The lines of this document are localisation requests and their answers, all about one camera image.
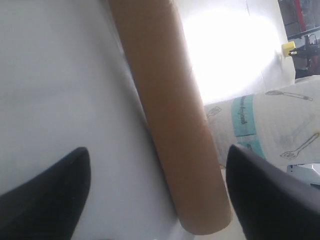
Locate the printed paper towel roll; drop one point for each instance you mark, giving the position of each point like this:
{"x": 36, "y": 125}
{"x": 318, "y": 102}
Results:
{"x": 281, "y": 125}

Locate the brown cardboard tube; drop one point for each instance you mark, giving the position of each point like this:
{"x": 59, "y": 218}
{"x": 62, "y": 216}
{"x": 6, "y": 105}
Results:
{"x": 154, "y": 44}

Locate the yellow object in background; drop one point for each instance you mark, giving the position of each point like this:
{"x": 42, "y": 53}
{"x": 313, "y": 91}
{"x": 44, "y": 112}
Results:
{"x": 287, "y": 48}

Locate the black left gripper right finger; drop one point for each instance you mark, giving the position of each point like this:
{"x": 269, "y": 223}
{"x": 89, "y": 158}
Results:
{"x": 269, "y": 203}

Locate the white rectangular plastic tray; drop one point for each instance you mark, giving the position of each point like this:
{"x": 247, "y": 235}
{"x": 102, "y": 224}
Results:
{"x": 64, "y": 84}

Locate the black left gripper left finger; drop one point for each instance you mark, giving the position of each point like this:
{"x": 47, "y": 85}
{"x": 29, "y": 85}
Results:
{"x": 49, "y": 206}

